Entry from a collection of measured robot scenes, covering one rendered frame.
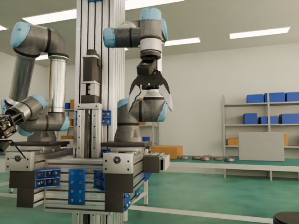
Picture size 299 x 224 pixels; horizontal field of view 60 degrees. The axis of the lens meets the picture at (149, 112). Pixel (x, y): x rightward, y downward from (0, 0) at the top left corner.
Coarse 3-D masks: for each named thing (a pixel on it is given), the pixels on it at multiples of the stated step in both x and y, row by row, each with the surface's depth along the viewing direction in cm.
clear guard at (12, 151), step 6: (0, 144) 76; (6, 144) 76; (12, 144) 75; (0, 150) 78; (6, 150) 78; (12, 150) 77; (18, 150) 76; (0, 156) 81; (6, 156) 80; (12, 156) 79; (18, 156) 79; (24, 156) 78
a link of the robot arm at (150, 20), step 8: (152, 8) 86; (144, 16) 86; (152, 16) 86; (160, 16) 88; (144, 24) 86; (152, 24) 86; (160, 24) 88; (144, 32) 86; (152, 32) 85; (160, 32) 87
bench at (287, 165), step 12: (228, 168) 277; (240, 168) 273; (252, 168) 270; (264, 168) 266; (276, 168) 262; (288, 168) 259; (144, 192) 382; (204, 216) 285; (216, 216) 281; (228, 216) 277; (240, 216) 273
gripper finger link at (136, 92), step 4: (136, 88) 86; (140, 88) 88; (132, 92) 86; (136, 92) 86; (140, 92) 86; (132, 96) 86; (136, 96) 86; (128, 100) 86; (132, 100) 86; (128, 104) 86; (132, 104) 86; (128, 108) 86
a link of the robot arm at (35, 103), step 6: (30, 96) 110; (36, 96) 111; (42, 96) 113; (24, 102) 105; (30, 102) 107; (36, 102) 109; (42, 102) 112; (30, 108) 105; (36, 108) 108; (42, 108) 113; (36, 114) 111
